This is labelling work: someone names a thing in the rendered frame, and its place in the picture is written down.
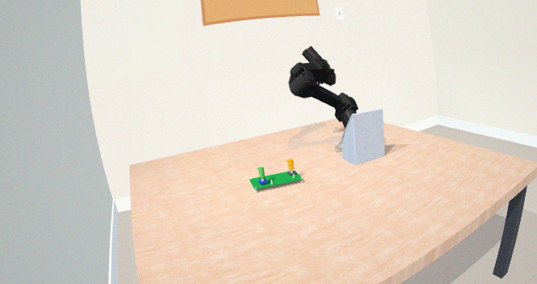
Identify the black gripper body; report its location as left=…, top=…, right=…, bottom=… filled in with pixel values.
left=314, top=75, right=327, bottom=85

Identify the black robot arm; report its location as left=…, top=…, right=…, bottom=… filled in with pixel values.
left=288, top=47, right=358, bottom=128

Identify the green circuit board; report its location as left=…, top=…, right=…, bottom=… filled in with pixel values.
left=249, top=159, right=303, bottom=193

